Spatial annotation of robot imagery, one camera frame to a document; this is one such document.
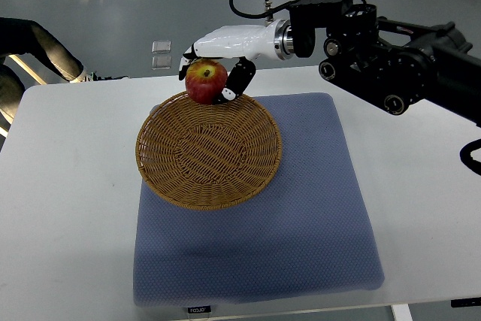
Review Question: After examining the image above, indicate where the lower floor plate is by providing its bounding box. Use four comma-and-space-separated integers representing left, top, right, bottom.
152, 55, 171, 70

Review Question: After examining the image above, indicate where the black table controller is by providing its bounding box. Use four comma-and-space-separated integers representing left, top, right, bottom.
450, 297, 481, 308

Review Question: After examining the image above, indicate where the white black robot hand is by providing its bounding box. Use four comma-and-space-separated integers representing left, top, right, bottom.
179, 20, 294, 104

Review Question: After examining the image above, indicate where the black table label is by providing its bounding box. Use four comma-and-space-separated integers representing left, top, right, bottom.
187, 305, 211, 314

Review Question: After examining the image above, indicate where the red apple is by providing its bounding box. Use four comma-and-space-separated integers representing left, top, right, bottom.
185, 59, 228, 104

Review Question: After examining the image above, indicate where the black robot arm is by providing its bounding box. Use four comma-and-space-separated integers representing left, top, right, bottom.
286, 0, 480, 125

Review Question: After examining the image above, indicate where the upper floor plate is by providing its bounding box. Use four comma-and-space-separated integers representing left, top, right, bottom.
151, 41, 171, 53

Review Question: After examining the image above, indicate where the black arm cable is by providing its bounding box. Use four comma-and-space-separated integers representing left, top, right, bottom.
228, 0, 292, 25

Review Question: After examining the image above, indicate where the blue quilted mat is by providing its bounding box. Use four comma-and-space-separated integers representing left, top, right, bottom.
133, 92, 384, 307

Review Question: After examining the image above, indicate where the floor plate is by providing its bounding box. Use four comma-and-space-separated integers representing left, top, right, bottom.
152, 55, 171, 70
151, 41, 171, 53

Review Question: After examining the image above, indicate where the woven wicker basket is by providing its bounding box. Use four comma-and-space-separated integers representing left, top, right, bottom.
135, 92, 283, 210

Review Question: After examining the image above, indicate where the white table leg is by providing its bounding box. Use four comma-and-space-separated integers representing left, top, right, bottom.
391, 304, 413, 321

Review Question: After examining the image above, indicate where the person in camouflage clothing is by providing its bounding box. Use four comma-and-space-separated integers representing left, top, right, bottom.
0, 17, 131, 138

